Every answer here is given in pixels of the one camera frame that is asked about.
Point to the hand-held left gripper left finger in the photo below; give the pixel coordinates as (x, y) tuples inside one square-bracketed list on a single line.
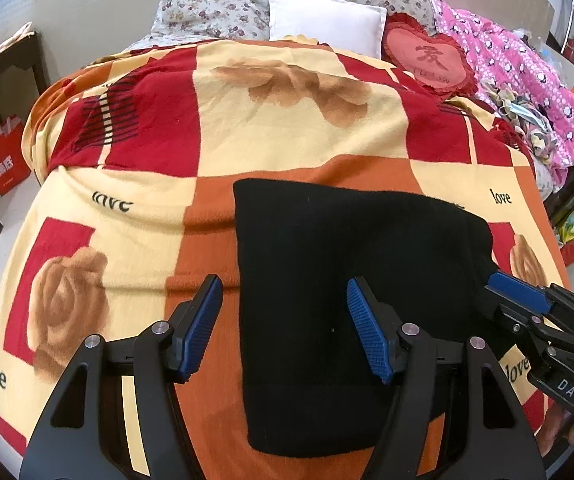
[(199, 330)]

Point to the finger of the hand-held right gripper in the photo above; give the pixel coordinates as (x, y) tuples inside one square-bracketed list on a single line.
[(509, 310), (517, 287)]

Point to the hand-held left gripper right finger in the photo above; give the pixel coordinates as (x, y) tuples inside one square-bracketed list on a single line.
[(369, 335)]

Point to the black pants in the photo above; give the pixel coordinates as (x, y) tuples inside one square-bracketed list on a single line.
[(317, 260)]

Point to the colourful cloth pile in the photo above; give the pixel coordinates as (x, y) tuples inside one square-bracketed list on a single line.
[(542, 145)]

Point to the red orange printed blanket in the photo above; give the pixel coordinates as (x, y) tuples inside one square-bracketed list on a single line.
[(117, 210)]

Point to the pink printed quilt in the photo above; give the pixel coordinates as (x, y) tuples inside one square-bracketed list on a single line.
[(517, 75)]

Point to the red heart cushion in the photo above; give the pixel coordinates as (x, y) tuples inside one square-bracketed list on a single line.
[(427, 60)]

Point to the red shopping bag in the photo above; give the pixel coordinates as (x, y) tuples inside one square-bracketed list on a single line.
[(7, 160)]

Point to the white pillow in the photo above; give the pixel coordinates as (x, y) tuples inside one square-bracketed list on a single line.
[(322, 17)]

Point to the floral grey pillows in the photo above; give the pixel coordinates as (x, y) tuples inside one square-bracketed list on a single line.
[(207, 5)]

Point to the pink cloth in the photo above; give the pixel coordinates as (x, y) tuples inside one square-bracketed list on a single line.
[(17, 35)]

